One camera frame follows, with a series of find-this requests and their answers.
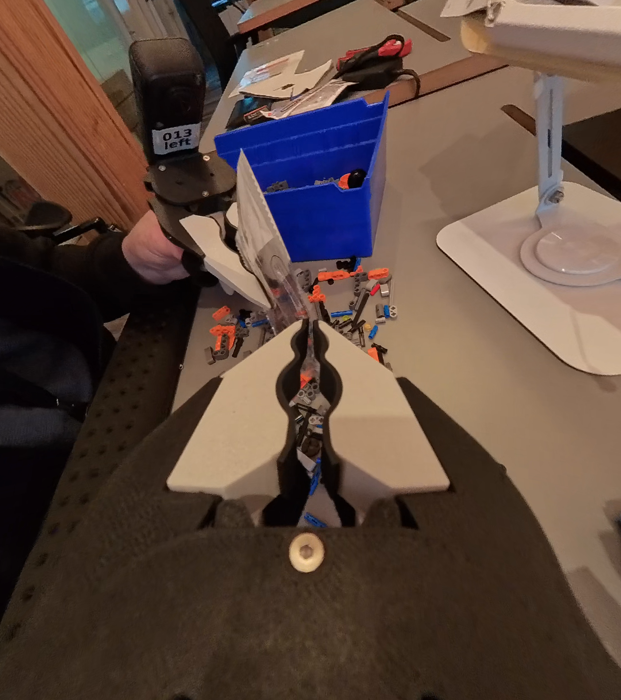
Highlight black chair armrest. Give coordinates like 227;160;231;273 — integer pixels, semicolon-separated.
18;201;109;242

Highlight small bag of brick parts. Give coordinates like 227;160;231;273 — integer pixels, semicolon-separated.
234;149;318;335

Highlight grey desk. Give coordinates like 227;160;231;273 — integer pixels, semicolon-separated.
171;0;621;700

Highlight blue plastic bin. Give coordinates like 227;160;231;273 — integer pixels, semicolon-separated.
213;90;390;263

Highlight wooden pillar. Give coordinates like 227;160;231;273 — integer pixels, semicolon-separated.
0;0;150;230

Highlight person's left hand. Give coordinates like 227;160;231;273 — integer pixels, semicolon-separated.
121;210;186;285

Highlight white book stand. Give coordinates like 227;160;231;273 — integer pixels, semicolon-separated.
436;0;621;377

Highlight black studded mat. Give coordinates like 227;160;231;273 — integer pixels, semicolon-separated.
0;284;202;657

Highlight black pouch with red handles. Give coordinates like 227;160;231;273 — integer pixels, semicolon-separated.
332;34;422;84

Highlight far wooden desk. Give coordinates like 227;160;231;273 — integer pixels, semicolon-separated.
236;0;399;43

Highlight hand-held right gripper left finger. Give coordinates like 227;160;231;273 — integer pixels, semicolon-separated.
167;322;308;527

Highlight loose papers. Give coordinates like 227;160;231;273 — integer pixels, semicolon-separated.
228;50;356;120

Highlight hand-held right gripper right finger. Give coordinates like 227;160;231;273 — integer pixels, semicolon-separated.
313;322;450;527

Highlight pile of dark grey brick parts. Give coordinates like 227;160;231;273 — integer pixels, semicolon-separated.
266;176;341;192

